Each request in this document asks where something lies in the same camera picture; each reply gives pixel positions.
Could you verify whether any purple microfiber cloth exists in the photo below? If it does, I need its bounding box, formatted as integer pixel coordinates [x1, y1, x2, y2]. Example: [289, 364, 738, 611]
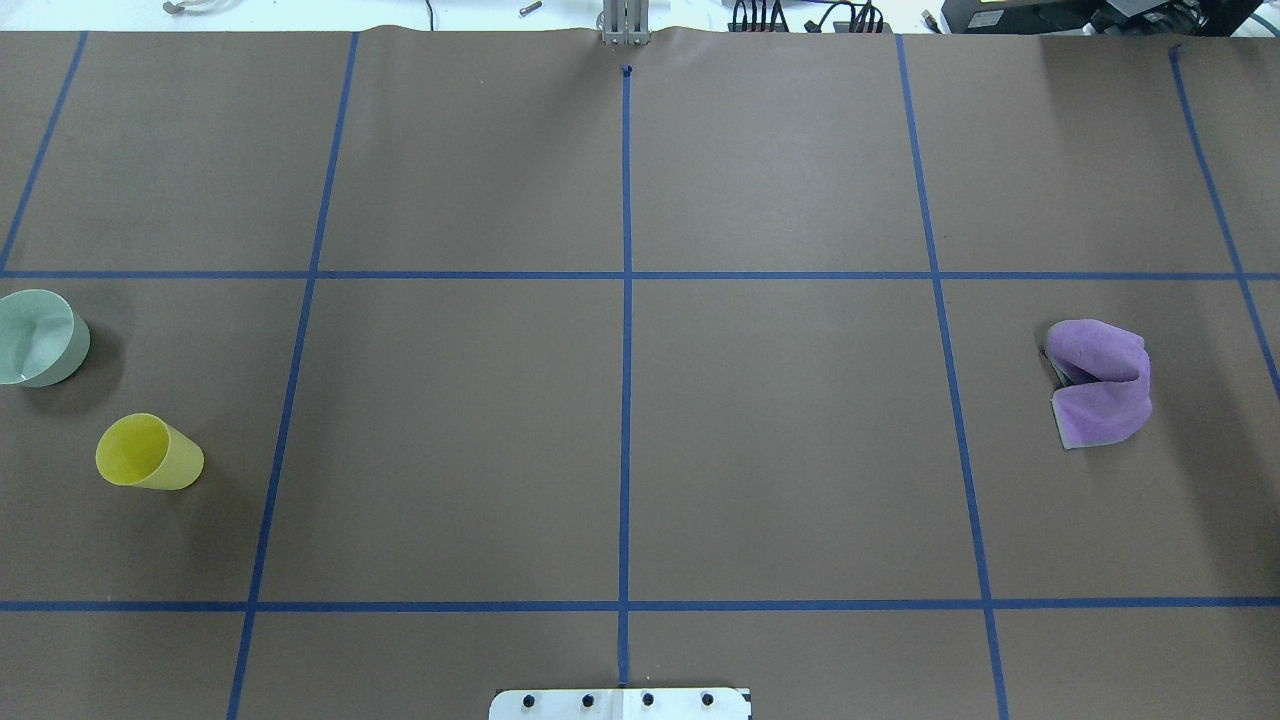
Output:
[1043, 319, 1153, 450]

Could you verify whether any black device box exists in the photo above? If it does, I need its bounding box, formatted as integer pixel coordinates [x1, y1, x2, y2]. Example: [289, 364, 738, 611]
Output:
[941, 1, 1102, 35]

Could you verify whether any brown paper table cover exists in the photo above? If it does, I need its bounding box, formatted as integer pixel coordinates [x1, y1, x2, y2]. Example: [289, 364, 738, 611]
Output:
[3, 27, 1277, 719]

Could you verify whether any black power strip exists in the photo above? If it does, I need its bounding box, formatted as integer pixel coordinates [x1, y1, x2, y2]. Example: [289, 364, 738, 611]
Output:
[723, 1, 892, 35]

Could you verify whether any yellow plastic cup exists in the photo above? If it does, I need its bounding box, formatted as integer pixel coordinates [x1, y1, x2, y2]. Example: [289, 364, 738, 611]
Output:
[93, 413, 205, 491]

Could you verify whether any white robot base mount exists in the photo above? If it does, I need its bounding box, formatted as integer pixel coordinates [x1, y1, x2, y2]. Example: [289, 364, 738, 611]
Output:
[488, 687, 753, 719]

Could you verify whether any mint green bowl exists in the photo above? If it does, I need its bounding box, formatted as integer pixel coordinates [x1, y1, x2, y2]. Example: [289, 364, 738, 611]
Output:
[1, 290, 91, 388]

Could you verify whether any aluminium frame post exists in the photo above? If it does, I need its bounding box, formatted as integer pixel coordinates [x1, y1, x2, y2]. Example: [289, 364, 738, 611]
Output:
[596, 0, 652, 47]

